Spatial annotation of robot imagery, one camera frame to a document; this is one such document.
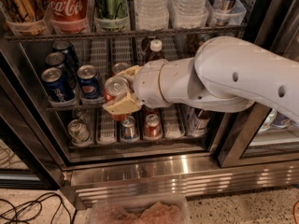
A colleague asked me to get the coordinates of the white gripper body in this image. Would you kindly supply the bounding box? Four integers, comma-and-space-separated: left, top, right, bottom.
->
133, 59, 171, 108

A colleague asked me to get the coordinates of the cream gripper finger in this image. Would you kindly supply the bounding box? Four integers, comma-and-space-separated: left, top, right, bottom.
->
117, 65, 141, 84
103, 91, 142, 115

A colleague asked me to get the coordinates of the red coke can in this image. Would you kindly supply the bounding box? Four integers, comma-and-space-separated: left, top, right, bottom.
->
111, 63, 131, 76
103, 76, 129, 108

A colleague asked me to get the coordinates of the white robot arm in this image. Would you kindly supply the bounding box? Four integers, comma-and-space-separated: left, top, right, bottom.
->
104, 36, 299, 122

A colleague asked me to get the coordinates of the bottom shelf blue silver can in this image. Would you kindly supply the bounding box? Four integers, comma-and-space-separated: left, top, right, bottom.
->
121, 116, 136, 140

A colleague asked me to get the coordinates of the shelf blue silver can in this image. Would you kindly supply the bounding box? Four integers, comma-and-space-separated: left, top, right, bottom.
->
121, 116, 136, 140
213, 0, 236, 26

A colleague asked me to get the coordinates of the bottom shelf red can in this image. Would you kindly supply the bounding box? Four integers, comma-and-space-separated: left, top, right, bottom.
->
144, 114, 161, 138

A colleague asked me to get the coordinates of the front right pepsi can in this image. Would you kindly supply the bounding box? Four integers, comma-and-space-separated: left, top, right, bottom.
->
78, 65, 104, 105

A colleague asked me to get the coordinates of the bottom shelf silver green can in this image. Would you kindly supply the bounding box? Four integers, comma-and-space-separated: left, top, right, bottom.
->
67, 119, 91, 145

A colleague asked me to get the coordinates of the top shelf green can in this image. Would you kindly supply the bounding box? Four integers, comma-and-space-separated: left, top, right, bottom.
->
95, 0, 128, 31

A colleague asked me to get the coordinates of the bottom shelf tea bottle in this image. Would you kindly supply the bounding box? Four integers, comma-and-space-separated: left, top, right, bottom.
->
187, 107, 212, 137

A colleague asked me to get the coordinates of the rear left pepsi can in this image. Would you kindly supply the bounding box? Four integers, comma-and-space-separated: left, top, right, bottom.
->
52, 41, 78, 72

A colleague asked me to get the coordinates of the rear gold can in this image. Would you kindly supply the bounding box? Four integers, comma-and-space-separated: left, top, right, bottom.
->
186, 34, 211, 56

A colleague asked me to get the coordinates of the front left pepsi can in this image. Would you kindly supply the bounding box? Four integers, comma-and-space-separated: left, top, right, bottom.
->
41, 67, 75, 104

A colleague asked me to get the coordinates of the middle left pepsi can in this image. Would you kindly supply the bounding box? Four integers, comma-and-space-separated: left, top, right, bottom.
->
45, 51, 77, 89

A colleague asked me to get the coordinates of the steel fridge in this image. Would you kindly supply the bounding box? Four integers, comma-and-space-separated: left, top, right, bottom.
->
1, 0, 299, 209

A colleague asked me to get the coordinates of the top shelf coca-cola can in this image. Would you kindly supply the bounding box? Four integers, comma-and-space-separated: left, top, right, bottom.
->
49, 0, 88, 34

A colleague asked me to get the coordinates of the top shelf blue silver can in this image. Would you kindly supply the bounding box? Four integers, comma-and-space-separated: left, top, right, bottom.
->
213, 0, 236, 26

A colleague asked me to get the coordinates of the top shelf gold can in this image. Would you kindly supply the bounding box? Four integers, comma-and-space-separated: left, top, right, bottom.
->
1, 0, 46, 35

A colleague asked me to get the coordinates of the pepsi can behind glass door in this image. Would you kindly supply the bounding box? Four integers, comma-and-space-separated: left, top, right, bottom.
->
272, 112, 291, 129

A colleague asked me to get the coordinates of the brown tea bottle white cap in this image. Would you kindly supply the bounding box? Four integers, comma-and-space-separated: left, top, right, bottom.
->
145, 39, 165, 63

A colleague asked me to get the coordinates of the left water bottle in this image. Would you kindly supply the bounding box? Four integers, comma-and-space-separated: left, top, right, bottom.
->
135, 0, 169, 31

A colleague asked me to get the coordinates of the water bottle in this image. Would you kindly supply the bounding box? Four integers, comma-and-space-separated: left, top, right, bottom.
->
171, 0, 207, 29
135, 0, 169, 31

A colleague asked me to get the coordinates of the right water bottle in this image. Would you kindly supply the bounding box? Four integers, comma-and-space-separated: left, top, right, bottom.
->
171, 0, 207, 29

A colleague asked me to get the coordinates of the clear plastic container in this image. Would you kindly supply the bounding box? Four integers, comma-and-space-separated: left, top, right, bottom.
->
90, 193, 190, 224

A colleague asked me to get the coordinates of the black floor cable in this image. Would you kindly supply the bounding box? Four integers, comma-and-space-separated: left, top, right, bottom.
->
0, 191, 78, 224

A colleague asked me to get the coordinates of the orange cable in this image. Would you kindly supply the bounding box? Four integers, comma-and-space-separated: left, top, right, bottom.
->
292, 201, 299, 224

